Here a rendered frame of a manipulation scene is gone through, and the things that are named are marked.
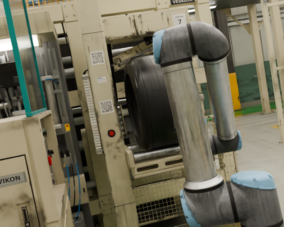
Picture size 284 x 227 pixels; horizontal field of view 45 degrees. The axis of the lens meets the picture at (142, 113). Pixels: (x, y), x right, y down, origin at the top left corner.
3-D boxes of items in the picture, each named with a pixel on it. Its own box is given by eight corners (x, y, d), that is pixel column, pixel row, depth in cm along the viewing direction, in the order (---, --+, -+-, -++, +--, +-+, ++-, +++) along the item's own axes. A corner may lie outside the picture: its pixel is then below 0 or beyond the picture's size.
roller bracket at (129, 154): (130, 169, 195) (127, 152, 194) (121, 157, 234) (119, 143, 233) (136, 168, 195) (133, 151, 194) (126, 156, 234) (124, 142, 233)
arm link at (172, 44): (236, 230, 120) (190, 18, 113) (187, 238, 123) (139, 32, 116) (231, 212, 135) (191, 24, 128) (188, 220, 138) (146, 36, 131)
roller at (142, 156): (131, 160, 203) (133, 163, 199) (130, 153, 202) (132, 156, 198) (187, 148, 209) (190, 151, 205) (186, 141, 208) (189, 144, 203)
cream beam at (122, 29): (103, 41, 225) (99, 18, 224) (101, 46, 250) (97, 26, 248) (190, 28, 235) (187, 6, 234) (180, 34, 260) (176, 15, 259)
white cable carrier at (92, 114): (96, 154, 203) (81, 74, 199) (96, 153, 208) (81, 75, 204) (104, 152, 204) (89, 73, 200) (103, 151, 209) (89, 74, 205)
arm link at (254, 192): (287, 223, 117) (277, 173, 117) (236, 231, 120) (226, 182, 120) (277, 209, 132) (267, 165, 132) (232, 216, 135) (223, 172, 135)
